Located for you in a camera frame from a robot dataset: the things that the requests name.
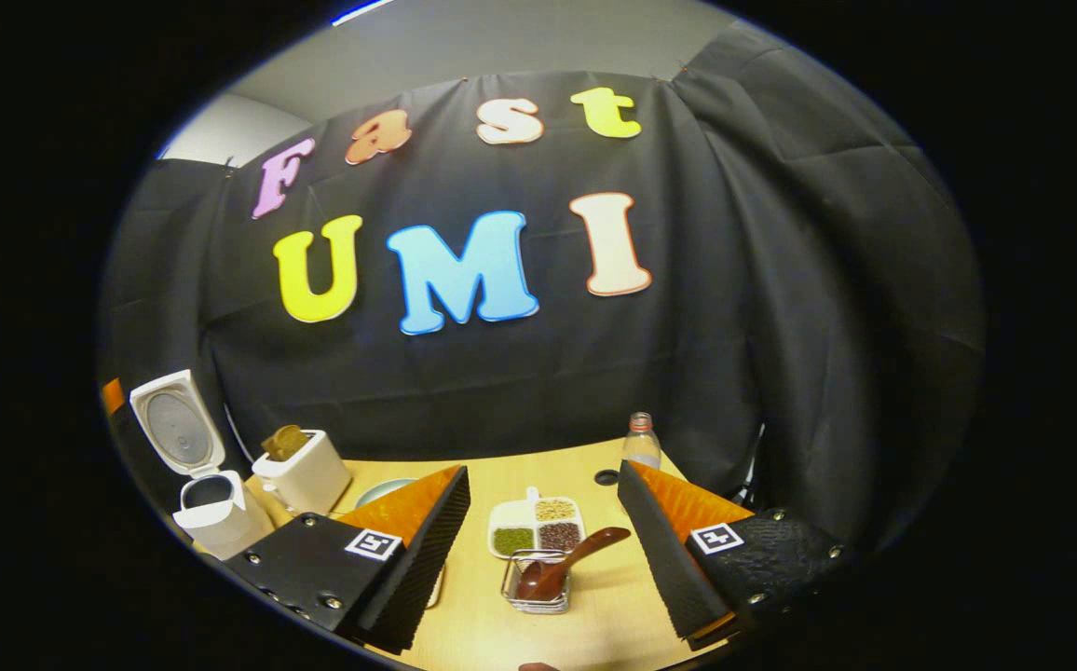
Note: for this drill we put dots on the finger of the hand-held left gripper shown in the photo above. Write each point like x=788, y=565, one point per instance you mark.
x=112, y=394

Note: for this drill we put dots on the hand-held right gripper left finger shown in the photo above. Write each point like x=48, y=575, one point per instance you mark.
x=301, y=564

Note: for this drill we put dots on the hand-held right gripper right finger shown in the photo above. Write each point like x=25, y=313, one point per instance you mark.
x=771, y=559

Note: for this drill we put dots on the white rice cooker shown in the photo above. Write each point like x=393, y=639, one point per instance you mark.
x=217, y=522

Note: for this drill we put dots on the dark wooden spoon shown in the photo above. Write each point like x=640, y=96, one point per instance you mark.
x=548, y=576

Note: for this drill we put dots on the white divided rice dish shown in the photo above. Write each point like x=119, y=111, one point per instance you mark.
x=524, y=514

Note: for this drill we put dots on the white toaster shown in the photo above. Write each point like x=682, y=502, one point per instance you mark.
x=310, y=485

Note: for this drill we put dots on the pale green plate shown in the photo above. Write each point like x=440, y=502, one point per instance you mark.
x=380, y=489

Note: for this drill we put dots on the brown bread slice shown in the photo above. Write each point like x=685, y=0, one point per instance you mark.
x=285, y=443

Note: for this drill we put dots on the clear plastic water bottle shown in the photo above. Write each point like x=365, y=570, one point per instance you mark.
x=641, y=452

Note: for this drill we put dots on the black backdrop cloth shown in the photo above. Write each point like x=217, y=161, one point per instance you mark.
x=548, y=382

